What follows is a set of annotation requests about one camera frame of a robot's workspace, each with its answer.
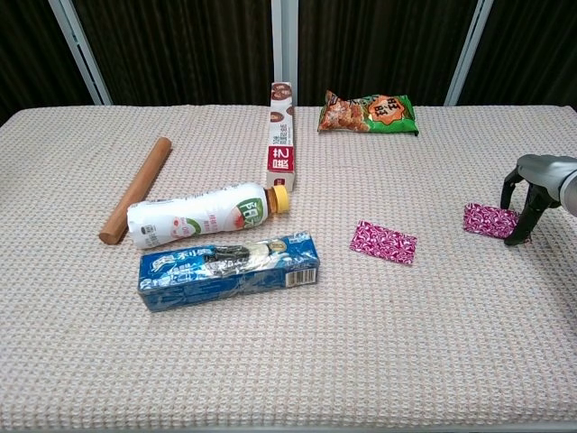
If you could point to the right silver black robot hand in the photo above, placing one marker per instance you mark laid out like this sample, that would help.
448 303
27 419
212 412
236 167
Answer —
545 173

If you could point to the purple white patterned packet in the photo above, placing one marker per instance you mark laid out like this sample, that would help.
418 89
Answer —
489 219
383 242

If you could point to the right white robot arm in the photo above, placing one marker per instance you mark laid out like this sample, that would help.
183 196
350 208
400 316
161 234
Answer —
570 189

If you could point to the dark pleated curtain panel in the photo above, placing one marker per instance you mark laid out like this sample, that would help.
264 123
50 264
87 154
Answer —
383 45
27 54
180 49
532 49

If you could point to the green orange snack bag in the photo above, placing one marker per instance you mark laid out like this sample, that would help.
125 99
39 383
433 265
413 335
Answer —
360 115

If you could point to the long white red baking paper box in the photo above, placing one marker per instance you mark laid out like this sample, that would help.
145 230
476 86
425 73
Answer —
281 149

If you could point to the pink waffle weave tablecloth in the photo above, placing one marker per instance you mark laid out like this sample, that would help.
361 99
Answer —
270 361

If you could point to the blue Oreo cookie box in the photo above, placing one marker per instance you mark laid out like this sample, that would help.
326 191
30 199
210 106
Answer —
225 275

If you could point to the white drink bottle yellow cap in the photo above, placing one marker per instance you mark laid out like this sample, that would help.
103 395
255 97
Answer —
198 216

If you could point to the wooden rolling pin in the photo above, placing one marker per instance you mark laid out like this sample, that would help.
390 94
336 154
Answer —
135 189

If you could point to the grey partition frame post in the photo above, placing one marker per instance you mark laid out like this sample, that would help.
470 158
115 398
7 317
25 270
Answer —
284 40
77 45
469 45

